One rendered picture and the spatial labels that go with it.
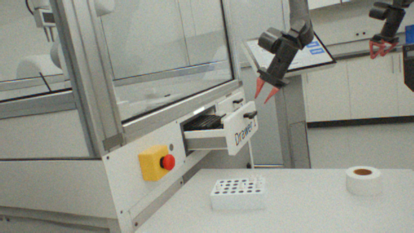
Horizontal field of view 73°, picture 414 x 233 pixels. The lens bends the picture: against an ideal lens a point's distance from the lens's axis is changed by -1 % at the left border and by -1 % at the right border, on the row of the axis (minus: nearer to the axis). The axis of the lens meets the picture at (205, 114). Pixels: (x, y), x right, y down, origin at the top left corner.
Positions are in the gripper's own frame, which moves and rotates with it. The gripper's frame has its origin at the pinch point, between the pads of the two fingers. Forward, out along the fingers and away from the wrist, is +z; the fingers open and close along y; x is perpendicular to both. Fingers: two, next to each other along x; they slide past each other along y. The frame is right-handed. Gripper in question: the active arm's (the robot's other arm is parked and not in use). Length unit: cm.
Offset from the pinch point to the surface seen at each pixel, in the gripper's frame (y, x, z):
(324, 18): 19, -360, -43
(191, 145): 10.4, 16.5, 19.7
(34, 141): 37, 51, 22
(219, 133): 4.0, 16.1, 11.0
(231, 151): -2.1, 18.0, 12.9
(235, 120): 2.1, 12.2, 6.2
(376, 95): -84, -292, 12
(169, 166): 7.0, 37.8, 14.6
